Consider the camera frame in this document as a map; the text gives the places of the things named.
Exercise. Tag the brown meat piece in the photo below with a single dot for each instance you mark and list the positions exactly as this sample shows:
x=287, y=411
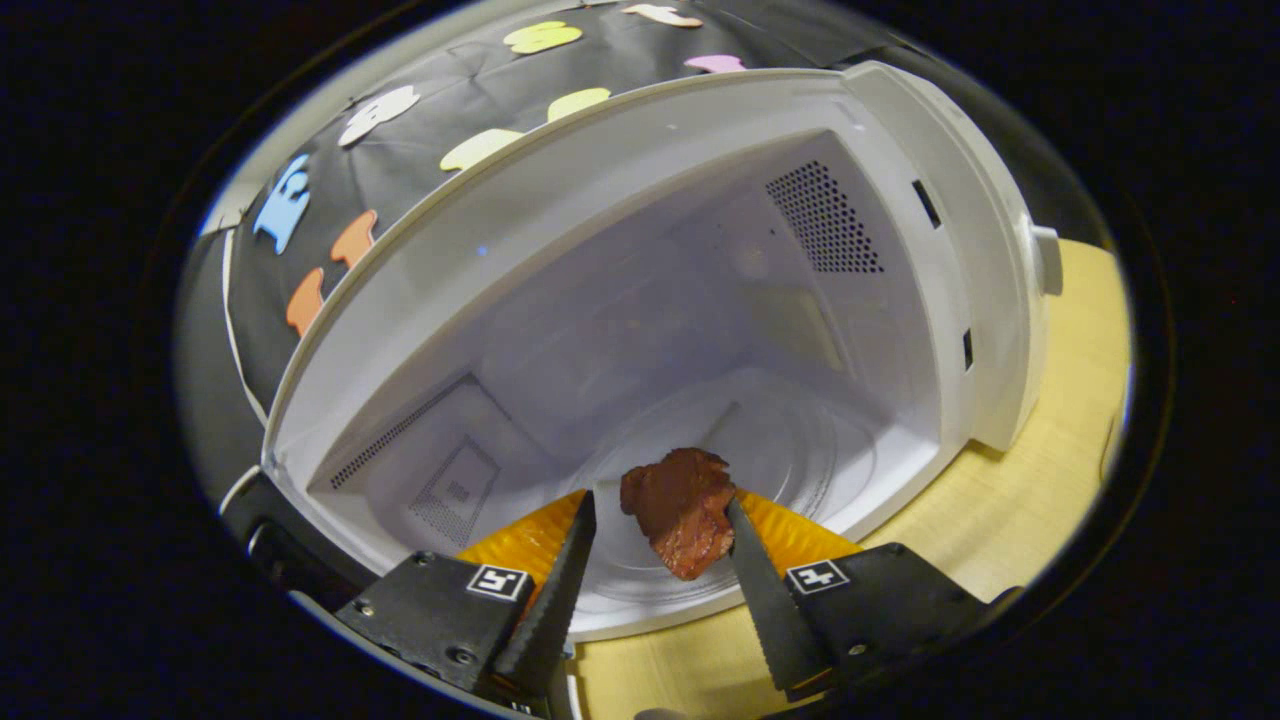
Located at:
x=685, y=515

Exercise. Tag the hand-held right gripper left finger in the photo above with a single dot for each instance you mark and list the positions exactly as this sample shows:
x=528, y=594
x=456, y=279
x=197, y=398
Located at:
x=555, y=600

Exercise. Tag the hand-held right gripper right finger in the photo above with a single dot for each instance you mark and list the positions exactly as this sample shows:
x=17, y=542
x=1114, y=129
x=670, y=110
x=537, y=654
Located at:
x=775, y=610

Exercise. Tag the white microwave oven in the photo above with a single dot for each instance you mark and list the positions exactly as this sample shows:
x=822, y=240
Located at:
x=620, y=200

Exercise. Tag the glass turntable plate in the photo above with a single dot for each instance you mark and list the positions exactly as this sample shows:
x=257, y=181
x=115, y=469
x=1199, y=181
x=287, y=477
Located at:
x=810, y=450

